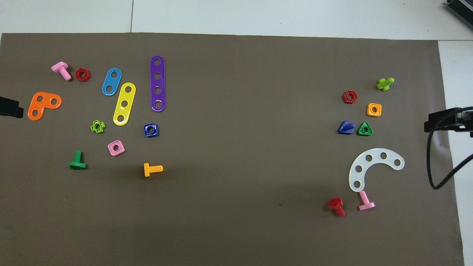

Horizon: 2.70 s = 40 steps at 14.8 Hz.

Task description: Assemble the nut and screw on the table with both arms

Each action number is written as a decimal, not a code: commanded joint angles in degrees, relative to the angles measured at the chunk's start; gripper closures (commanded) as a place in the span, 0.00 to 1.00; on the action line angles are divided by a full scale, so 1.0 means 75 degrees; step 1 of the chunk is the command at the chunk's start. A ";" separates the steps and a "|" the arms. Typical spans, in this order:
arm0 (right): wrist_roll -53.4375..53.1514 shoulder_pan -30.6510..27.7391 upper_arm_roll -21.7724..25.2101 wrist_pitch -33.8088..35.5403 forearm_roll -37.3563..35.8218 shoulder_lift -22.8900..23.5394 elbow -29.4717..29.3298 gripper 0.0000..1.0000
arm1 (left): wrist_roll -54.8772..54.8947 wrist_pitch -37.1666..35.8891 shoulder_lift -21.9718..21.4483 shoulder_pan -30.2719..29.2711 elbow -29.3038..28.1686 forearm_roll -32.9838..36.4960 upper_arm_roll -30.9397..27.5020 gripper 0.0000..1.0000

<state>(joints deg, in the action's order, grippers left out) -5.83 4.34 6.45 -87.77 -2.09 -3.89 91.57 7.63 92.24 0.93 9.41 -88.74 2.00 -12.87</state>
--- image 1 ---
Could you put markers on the orange square plastic nut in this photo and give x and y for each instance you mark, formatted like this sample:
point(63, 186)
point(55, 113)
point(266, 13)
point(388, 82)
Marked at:
point(369, 112)

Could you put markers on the red hexagonal plastic nut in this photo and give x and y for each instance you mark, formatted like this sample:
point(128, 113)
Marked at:
point(345, 97)
point(77, 75)

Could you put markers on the purple four-hole plastic plate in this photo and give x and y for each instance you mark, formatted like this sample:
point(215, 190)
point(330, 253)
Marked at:
point(157, 83)

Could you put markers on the orange plastic screw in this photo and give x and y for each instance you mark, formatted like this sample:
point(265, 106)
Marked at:
point(155, 169)

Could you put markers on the yellow three-hole plastic plate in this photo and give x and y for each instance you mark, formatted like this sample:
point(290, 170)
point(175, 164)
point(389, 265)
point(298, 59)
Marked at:
point(126, 96)

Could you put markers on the pink plastic screw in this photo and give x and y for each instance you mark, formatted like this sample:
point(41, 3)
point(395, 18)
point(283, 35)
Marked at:
point(60, 67)
point(364, 197)

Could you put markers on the light green cross screw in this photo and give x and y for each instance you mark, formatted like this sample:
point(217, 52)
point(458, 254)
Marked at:
point(384, 85)

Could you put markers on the dark green plastic screw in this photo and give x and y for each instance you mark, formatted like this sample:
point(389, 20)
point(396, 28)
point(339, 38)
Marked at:
point(78, 157)

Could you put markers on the brown table mat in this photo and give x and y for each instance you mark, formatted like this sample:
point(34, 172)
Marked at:
point(236, 184)

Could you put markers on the light green cross nut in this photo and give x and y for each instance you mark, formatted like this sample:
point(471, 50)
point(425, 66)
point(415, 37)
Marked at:
point(92, 127)

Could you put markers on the green triangular plastic nut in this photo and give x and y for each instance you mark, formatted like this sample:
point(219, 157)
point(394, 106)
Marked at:
point(360, 133)

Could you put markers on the red hexagon-head plastic screw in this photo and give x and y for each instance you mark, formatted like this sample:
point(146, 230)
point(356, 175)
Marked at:
point(335, 203)

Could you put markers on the blue two-hole plastic plate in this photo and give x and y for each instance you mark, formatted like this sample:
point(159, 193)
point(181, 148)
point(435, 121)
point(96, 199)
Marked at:
point(111, 82)

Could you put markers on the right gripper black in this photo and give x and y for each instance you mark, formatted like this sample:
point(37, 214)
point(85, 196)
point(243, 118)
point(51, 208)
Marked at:
point(466, 122)

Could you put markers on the dark blue square nut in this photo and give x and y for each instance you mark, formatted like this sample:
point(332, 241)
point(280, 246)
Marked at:
point(146, 133)

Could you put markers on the orange heart-shaped plastic plate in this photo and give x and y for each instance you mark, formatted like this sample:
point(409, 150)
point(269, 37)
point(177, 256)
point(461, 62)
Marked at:
point(44, 105)

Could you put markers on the white curved five-hole plate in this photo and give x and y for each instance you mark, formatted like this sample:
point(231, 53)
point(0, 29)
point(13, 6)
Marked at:
point(376, 155)

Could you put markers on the grey ribbed metal box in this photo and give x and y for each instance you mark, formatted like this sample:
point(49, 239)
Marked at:
point(462, 7)

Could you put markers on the pink square plastic nut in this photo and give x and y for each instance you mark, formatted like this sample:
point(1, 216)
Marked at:
point(111, 151)

